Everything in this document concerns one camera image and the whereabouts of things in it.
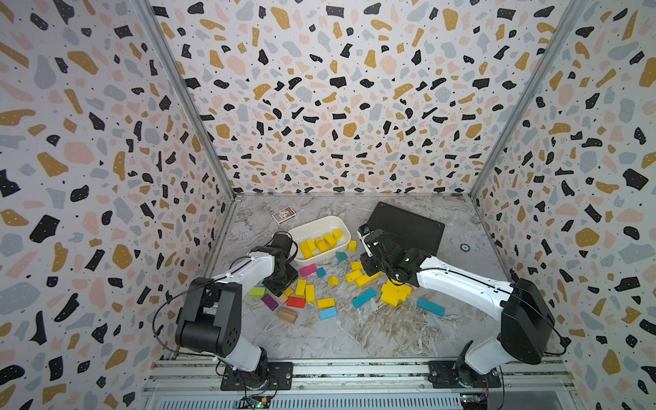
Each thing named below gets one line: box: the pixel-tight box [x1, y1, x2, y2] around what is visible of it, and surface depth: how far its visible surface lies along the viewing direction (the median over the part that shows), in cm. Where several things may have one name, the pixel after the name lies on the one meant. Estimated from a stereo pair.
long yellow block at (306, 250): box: [298, 240, 313, 260], surface depth 103 cm
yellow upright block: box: [305, 284, 316, 304], surface depth 92 cm
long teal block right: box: [416, 297, 446, 317], surface depth 89 cm
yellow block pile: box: [380, 279, 413, 308], surface depth 92 cm
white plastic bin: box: [288, 215, 352, 267], surface depth 105 cm
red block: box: [286, 297, 307, 309], surface depth 89 cm
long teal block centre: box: [351, 287, 377, 309], surface depth 92 cm
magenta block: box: [299, 263, 317, 278], surface depth 99 cm
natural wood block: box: [276, 306, 299, 324], surface depth 85 cm
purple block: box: [261, 292, 280, 311], surface depth 89 cm
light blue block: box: [319, 306, 338, 321], surface depth 87 cm
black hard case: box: [365, 201, 446, 257], surface depth 112 cm
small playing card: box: [271, 205, 297, 225], surface depth 115 cm
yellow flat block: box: [316, 297, 336, 311], surface depth 89 cm
